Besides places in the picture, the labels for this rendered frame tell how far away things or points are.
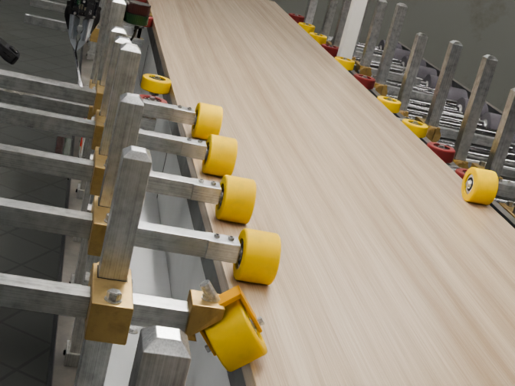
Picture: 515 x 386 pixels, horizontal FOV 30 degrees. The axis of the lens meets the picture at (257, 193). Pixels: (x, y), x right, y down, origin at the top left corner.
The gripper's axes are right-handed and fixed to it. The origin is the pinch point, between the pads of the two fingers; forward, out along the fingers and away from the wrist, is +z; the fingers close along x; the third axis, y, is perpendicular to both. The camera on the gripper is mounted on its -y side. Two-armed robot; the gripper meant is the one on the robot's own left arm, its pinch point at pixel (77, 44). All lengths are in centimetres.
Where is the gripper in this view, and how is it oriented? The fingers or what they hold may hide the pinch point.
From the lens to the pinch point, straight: 257.5
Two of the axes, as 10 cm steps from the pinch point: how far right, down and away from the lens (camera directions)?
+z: -2.3, 9.2, 3.0
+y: 1.5, 3.4, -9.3
